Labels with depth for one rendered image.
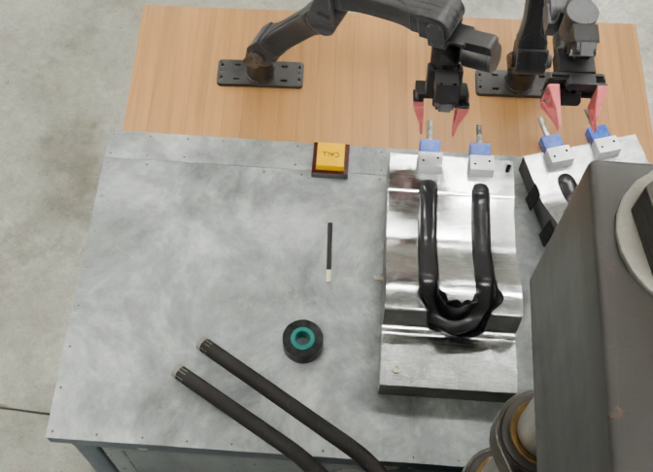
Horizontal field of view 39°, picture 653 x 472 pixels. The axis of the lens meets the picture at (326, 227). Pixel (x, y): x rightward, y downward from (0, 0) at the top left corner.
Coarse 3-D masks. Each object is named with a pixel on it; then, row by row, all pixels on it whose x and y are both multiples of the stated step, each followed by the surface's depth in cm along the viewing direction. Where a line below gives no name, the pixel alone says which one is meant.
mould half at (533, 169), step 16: (624, 144) 202; (528, 160) 199; (544, 160) 199; (576, 160) 199; (592, 160) 200; (608, 160) 200; (624, 160) 200; (640, 160) 200; (528, 176) 199; (544, 176) 197; (576, 176) 198; (528, 192) 201; (544, 192) 196; (560, 192) 196; (544, 208) 193; (560, 208) 192; (544, 224) 195
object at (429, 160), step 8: (424, 144) 195; (432, 144) 195; (424, 152) 192; (432, 152) 192; (440, 152) 192; (424, 160) 192; (432, 160) 192; (440, 160) 192; (416, 168) 196; (424, 168) 192; (432, 168) 192; (440, 168) 191
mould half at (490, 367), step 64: (448, 192) 191; (512, 192) 191; (384, 256) 190; (448, 256) 183; (512, 256) 184; (384, 320) 179; (512, 320) 175; (384, 384) 175; (448, 384) 175; (512, 384) 175
